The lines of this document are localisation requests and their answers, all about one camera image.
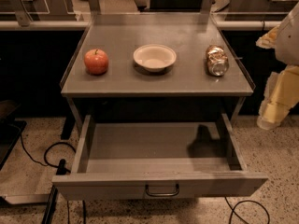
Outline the black stand left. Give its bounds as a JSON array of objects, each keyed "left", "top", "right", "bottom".
[{"left": 41, "top": 159, "right": 66, "bottom": 224}]

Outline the dark object far left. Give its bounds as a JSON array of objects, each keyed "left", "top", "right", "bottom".
[{"left": 0, "top": 100, "right": 26, "bottom": 170}]

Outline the black cable left floor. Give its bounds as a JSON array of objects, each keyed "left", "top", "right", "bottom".
[{"left": 12, "top": 123, "right": 88, "bottom": 224}]

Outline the white gripper with vents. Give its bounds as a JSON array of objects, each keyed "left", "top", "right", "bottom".
[{"left": 257, "top": 65, "right": 299, "bottom": 130}]

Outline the crushed metal can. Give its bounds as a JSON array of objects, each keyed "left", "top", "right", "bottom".
[{"left": 206, "top": 45, "right": 229, "bottom": 77}]

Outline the red apple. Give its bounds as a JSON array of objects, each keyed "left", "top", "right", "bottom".
[{"left": 84, "top": 49, "right": 109, "bottom": 75}]

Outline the grey drawer cabinet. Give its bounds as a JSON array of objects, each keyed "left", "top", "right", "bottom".
[{"left": 62, "top": 13, "right": 254, "bottom": 129}]

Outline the black cable right floor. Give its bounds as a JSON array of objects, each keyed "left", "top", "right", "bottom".
[{"left": 224, "top": 197, "right": 271, "bottom": 224}]

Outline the white bowl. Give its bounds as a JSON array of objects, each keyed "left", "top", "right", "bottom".
[{"left": 133, "top": 44, "right": 177, "bottom": 72}]

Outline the black cable floor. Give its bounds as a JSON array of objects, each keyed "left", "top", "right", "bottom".
[
  {"left": 224, "top": 197, "right": 271, "bottom": 224},
  {"left": 12, "top": 123, "right": 88, "bottom": 224}
]

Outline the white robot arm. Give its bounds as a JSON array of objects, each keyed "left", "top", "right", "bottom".
[{"left": 256, "top": 3, "right": 299, "bottom": 130}]

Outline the grey top drawer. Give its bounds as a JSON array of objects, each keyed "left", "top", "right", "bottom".
[{"left": 53, "top": 114, "right": 267, "bottom": 201}]

